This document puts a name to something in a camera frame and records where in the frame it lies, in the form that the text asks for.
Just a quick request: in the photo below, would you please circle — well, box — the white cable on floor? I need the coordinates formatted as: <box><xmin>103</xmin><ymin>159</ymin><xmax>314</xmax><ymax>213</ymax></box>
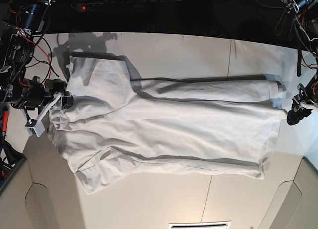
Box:
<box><xmin>244</xmin><ymin>0</ymin><xmax>299</xmax><ymax>37</ymax></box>

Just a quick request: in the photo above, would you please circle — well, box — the black power strip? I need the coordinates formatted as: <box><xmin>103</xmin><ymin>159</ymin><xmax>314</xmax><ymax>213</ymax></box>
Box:
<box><xmin>71</xmin><ymin>2</ymin><xmax>132</xmax><ymax>12</ymax></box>

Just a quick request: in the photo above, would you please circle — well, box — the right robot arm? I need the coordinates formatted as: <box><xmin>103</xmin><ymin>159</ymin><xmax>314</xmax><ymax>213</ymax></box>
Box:
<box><xmin>0</xmin><ymin>0</ymin><xmax>74</xmax><ymax>117</ymax></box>

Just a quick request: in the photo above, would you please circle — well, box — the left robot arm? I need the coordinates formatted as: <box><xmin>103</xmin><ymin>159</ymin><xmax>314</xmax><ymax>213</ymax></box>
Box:
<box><xmin>281</xmin><ymin>0</ymin><xmax>318</xmax><ymax>126</ymax></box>

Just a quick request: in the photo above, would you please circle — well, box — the left braided cable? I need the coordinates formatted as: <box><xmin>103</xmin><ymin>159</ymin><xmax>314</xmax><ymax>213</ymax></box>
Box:
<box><xmin>0</xmin><ymin>32</ymin><xmax>47</xmax><ymax>103</ymax></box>

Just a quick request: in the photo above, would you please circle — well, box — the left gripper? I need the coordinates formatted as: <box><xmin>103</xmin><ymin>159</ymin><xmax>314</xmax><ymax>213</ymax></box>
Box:
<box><xmin>287</xmin><ymin>83</ymin><xmax>318</xmax><ymax>126</ymax></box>

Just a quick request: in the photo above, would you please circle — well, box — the white t-shirt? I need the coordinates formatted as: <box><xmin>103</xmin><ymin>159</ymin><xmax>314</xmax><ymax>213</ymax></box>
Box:
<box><xmin>48</xmin><ymin>56</ymin><xmax>287</xmax><ymax>194</ymax></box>

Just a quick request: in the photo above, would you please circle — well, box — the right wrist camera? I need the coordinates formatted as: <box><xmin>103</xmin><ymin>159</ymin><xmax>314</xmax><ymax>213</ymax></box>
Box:
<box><xmin>25</xmin><ymin>119</ymin><xmax>45</xmax><ymax>137</ymax></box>

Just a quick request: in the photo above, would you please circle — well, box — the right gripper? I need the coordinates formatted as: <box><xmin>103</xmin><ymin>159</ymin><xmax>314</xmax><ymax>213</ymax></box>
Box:
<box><xmin>11</xmin><ymin>76</ymin><xmax>74</xmax><ymax>122</ymax></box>

